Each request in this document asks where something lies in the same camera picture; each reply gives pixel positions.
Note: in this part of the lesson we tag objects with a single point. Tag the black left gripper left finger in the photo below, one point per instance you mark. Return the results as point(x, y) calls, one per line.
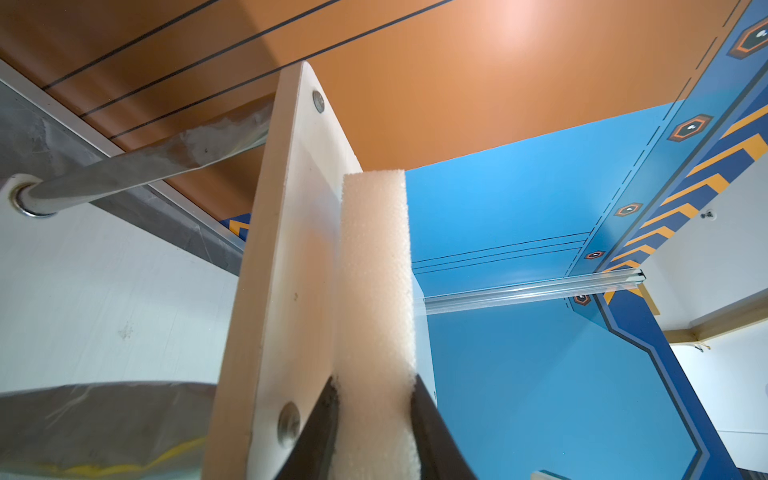
point(312, 454)

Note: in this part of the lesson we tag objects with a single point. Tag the aluminium right corner post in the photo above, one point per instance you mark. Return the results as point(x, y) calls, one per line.
point(543, 290)

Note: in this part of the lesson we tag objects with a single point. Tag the white foam sponge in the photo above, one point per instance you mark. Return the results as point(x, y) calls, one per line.
point(374, 345)

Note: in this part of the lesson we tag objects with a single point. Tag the white two-tier metal shelf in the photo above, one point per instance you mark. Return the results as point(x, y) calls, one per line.
point(126, 357)

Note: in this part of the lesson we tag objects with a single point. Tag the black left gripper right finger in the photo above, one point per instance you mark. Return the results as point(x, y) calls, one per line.
point(439, 455)

